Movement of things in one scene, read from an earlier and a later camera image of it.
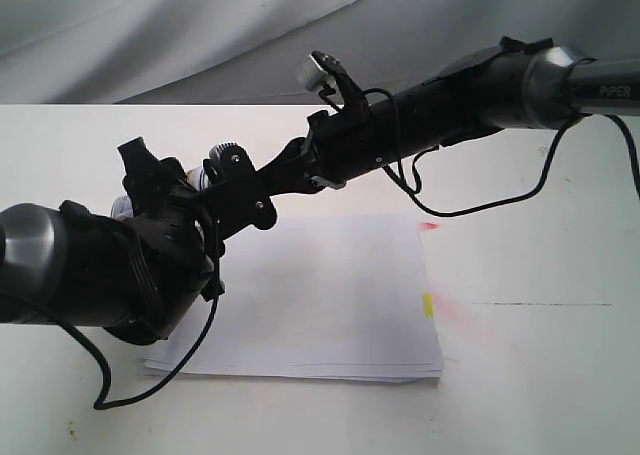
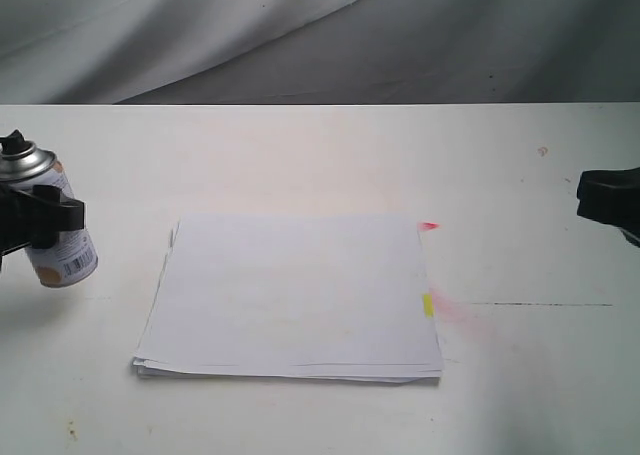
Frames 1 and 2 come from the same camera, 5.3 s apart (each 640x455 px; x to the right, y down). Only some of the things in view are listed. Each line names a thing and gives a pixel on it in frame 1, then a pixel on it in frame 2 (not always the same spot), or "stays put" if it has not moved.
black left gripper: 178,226 → 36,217
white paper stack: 335,297 stays put
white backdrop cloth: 239,39 stays put
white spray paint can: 122,207 → 72,256
